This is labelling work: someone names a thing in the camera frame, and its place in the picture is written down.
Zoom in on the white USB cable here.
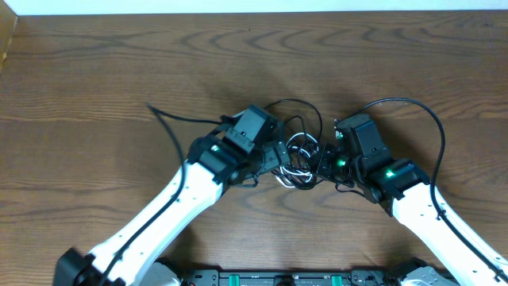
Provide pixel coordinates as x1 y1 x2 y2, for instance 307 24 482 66
275 133 321 188

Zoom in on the black USB cable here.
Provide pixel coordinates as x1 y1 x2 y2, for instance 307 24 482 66
264 98 330 191

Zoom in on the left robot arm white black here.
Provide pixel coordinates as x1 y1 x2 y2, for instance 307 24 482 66
52 105 290 285

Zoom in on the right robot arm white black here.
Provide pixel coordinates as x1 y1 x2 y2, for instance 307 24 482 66
314 114 507 285

